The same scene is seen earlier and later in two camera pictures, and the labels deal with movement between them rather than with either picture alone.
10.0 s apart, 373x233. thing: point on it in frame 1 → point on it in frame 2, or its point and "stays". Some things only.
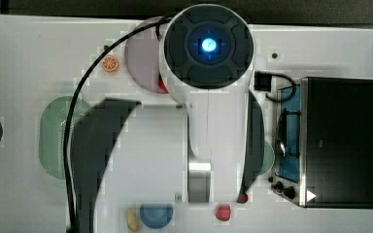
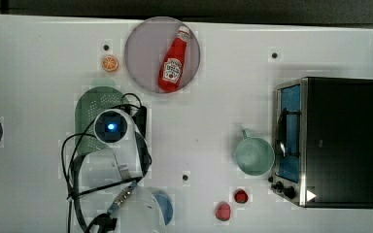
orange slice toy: x=110 y=63 stays
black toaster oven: x=325 y=150 stays
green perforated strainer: x=52 y=132 → x=89 y=104
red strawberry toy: x=244 y=198 stays
